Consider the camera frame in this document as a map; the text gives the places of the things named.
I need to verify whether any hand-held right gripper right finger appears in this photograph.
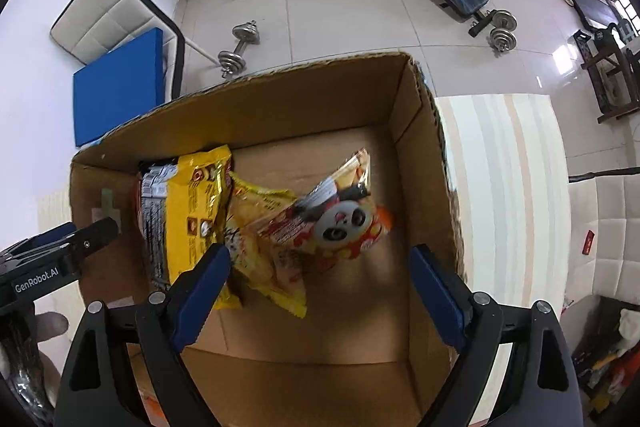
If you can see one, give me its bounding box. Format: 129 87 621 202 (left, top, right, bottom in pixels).
409 243 586 427

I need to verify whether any white quilted cushion panel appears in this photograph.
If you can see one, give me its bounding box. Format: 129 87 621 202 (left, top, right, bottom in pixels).
50 0 187 98

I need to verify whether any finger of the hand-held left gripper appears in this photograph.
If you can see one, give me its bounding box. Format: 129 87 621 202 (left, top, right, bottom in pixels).
0 222 76 264
64 217 121 258

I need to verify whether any pale yellow biscuit packet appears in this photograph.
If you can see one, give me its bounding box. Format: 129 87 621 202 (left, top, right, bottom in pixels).
224 172 308 320

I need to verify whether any brown cardboard box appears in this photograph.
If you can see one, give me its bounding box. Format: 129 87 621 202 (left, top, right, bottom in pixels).
70 52 468 427

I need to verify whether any dark bag with clutter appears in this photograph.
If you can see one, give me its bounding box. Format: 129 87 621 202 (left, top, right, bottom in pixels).
570 297 640 419

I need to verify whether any dark wooden chair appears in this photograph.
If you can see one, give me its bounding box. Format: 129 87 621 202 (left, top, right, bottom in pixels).
572 24 640 124

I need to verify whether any panda print snack packet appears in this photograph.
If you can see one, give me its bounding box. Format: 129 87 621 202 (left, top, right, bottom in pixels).
257 148 396 263

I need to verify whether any black silver snack packet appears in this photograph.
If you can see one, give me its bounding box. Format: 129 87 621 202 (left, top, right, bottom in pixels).
136 161 177 289

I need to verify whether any yellow snack packet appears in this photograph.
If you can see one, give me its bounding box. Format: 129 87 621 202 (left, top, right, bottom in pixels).
165 144 244 310

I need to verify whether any white quilted mattress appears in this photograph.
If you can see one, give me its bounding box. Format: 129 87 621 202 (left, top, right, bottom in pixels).
567 169 640 310

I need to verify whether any chrome dumbbell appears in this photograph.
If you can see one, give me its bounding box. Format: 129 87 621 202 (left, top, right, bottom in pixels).
217 21 262 80
487 9 517 54

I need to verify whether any blue foam mat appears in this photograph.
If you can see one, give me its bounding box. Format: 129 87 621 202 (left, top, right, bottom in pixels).
72 27 167 148

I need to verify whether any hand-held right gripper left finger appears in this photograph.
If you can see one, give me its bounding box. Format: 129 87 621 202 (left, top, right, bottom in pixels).
52 243 232 427

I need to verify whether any person's left hand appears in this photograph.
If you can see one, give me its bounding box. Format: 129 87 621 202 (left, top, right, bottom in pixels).
36 312 69 408

